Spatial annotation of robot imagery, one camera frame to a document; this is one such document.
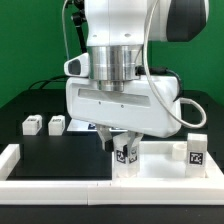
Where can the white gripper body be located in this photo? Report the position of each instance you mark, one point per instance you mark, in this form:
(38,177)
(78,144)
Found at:
(135,108)

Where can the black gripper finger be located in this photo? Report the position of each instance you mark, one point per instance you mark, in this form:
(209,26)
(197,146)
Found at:
(106,137)
(133,141)

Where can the white square tabletop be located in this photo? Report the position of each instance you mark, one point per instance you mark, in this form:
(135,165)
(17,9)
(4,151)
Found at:
(167,160)

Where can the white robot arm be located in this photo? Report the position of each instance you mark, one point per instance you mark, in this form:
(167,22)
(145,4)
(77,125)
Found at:
(111,83)

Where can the white marker sheet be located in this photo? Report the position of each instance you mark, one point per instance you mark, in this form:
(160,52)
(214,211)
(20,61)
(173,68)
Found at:
(80,126)

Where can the white U-shaped fence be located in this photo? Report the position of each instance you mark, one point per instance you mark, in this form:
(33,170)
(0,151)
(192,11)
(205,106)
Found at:
(193,191)

